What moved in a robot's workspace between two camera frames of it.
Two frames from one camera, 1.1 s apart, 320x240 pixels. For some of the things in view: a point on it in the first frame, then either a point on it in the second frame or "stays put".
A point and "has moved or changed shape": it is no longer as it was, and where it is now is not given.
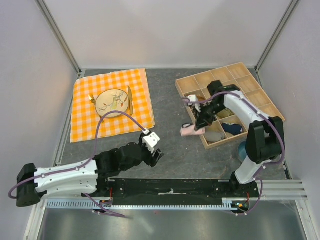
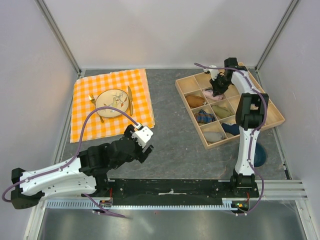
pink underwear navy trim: x=188 y=129 has moved or changed shape
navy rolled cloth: x=232 y=129 stays put
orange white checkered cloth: x=85 y=118 stays put
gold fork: x=91 y=97 stays put
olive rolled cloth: x=225 y=113 stays put
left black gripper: x=153 y=160 → x=141 y=156
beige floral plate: x=112 y=99 stays put
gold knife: x=130 y=101 stays put
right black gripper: x=202 y=119 → x=217 y=90
